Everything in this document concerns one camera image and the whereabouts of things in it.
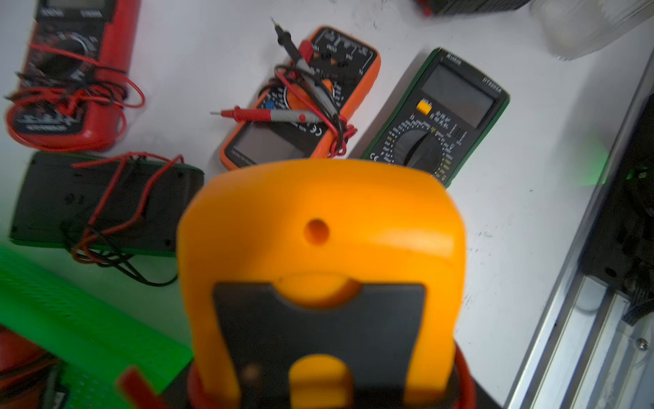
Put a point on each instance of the yellow multimeter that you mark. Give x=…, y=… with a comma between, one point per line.
x=324, y=284

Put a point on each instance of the orange black multimeter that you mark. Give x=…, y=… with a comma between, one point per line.
x=305, y=109

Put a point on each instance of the dark green multimeter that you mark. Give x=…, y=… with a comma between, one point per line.
x=442, y=117

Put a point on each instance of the green plastic basket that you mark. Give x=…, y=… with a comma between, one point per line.
x=96, y=342

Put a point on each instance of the red multimeter with leads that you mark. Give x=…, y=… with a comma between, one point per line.
x=29, y=373

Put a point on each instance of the black face-down multimeter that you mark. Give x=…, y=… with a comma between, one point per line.
x=105, y=211

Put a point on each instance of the red multimeter far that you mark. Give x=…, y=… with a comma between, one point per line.
x=74, y=87

